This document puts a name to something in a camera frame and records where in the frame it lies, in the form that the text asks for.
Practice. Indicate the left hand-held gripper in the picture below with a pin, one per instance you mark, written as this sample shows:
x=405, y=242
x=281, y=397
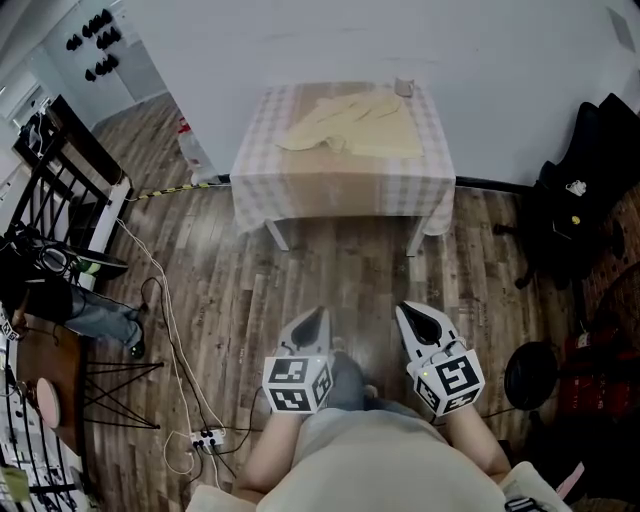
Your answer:
x=295, y=382

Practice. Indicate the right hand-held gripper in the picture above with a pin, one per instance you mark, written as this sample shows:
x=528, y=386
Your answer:
x=452, y=380

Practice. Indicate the pale yellow shorts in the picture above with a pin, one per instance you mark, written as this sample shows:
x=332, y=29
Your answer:
x=360, y=125

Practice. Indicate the person's left forearm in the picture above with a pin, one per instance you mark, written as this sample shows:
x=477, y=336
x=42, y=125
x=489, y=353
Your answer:
x=270, y=455

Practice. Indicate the person's right forearm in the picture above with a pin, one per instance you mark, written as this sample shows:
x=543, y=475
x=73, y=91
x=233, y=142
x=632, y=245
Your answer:
x=475, y=445

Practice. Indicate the white table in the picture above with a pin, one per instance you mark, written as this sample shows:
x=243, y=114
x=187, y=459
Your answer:
x=277, y=235

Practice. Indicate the black round stool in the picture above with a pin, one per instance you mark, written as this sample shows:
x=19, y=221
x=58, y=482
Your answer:
x=530, y=375

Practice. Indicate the white power strip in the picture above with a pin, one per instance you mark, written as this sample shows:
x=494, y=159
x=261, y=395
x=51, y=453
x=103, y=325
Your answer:
x=207, y=437

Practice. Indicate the person's beige shirt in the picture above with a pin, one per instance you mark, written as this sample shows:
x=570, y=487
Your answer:
x=380, y=470

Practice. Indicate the checked flower tablecloth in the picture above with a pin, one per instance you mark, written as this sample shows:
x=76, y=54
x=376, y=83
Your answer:
x=340, y=190

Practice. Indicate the black office chair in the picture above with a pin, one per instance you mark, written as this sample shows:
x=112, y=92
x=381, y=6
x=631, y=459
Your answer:
x=565, y=235

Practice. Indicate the red fire extinguisher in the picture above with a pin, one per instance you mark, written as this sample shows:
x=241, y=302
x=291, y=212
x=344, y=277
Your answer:
x=600, y=350
x=600, y=395

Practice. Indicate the small white object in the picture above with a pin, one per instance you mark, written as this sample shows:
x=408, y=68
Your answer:
x=576, y=187

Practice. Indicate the clear plastic container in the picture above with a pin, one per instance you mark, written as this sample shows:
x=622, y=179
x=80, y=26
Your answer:
x=195, y=150

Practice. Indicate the white mug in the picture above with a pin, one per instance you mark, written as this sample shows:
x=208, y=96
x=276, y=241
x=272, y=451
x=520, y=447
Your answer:
x=404, y=86

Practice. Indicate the pink round disc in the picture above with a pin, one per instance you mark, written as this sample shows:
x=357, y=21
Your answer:
x=49, y=402

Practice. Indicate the black metal railing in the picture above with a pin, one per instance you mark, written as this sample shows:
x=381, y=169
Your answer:
x=85, y=145

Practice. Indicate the cluster of black wall objects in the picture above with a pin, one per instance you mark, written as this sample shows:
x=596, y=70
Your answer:
x=105, y=37

